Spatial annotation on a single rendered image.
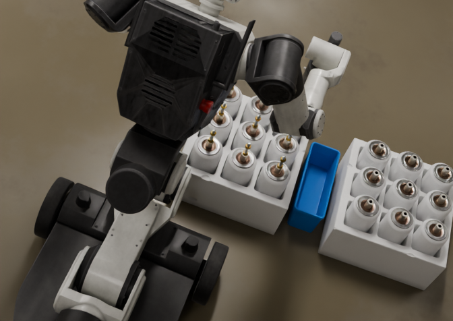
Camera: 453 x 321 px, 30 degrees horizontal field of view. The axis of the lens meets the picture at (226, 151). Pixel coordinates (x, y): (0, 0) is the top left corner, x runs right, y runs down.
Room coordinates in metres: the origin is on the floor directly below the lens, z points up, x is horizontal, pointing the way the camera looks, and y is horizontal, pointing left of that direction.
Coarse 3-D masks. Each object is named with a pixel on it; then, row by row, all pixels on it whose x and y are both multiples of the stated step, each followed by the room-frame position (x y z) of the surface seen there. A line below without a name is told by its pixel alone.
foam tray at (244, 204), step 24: (240, 120) 1.80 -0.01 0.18; (192, 144) 1.63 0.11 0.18; (264, 144) 1.74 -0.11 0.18; (192, 168) 1.55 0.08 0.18; (216, 168) 1.64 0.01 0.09; (192, 192) 1.52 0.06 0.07; (216, 192) 1.53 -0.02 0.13; (240, 192) 1.53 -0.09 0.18; (288, 192) 1.59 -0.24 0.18; (240, 216) 1.53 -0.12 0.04; (264, 216) 1.53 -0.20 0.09
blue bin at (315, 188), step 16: (320, 144) 1.88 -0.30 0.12; (320, 160) 1.87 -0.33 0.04; (336, 160) 1.84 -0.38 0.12; (304, 176) 1.81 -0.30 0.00; (320, 176) 1.83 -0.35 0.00; (304, 192) 1.74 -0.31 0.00; (320, 192) 1.77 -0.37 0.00; (304, 208) 1.68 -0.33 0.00; (320, 208) 1.67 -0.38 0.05; (288, 224) 1.59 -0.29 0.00; (304, 224) 1.59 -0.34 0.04
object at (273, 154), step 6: (270, 144) 1.71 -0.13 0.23; (270, 150) 1.70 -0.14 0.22; (276, 150) 1.68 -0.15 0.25; (264, 156) 1.72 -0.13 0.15; (270, 156) 1.69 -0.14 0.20; (276, 156) 1.68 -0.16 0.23; (288, 156) 1.68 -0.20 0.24; (294, 156) 1.70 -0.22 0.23; (264, 162) 1.70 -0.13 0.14; (288, 162) 1.68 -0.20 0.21
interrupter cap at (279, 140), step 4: (280, 136) 1.74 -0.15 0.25; (284, 136) 1.75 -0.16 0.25; (276, 140) 1.72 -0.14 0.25; (280, 140) 1.73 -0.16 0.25; (292, 140) 1.74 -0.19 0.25; (276, 144) 1.70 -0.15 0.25; (280, 144) 1.71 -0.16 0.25; (292, 144) 1.73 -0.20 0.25; (296, 144) 1.73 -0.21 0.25; (280, 148) 1.69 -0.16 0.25; (284, 148) 1.70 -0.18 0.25; (288, 148) 1.71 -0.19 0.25; (292, 148) 1.71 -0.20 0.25; (296, 148) 1.72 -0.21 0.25; (284, 152) 1.68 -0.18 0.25; (288, 152) 1.69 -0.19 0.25
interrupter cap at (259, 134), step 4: (244, 124) 1.73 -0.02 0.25; (248, 124) 1.74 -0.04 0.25; (244, 128) 1.72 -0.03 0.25; (248, 128) 1.73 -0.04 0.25; (260, 128) 1.74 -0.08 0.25; (244, 132) 1.70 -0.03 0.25; (248, 132) 1.71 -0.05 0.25; (256, 132) 1.72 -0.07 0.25; (260, 132) 1.73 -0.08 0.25; (244, 136) 1.69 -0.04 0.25; (248, 136) 1.69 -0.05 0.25; (252, 136) 1.70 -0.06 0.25; (256, 136) 1.71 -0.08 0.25; (260, 136) 1.71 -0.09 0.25; (252, 140) 1.68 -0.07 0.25; (256, 140) 1.69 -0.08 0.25
